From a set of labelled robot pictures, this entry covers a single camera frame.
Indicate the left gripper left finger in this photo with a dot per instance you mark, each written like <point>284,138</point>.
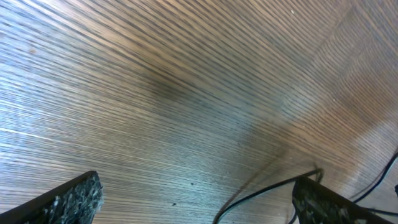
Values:
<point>74,202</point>

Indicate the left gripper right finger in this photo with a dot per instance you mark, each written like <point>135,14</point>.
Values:
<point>315,204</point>

